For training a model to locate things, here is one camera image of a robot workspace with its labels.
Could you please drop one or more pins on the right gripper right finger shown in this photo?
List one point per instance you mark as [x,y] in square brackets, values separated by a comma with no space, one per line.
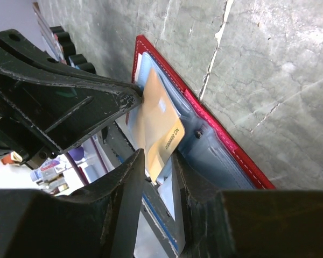
[211,222]

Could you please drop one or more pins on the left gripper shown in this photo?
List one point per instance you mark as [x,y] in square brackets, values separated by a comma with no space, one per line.
[56,107]

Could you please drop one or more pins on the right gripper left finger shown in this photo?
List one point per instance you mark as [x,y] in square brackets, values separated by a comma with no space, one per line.
[97,220]

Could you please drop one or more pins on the red leather card holder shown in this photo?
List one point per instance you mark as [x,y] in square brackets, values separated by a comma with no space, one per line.
[207,146]

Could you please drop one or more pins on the gold striped credit card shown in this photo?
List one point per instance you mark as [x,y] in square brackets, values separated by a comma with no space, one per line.
[157,129]

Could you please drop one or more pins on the cartoon sticker tag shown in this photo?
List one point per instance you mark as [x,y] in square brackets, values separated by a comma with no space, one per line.
[67,51]

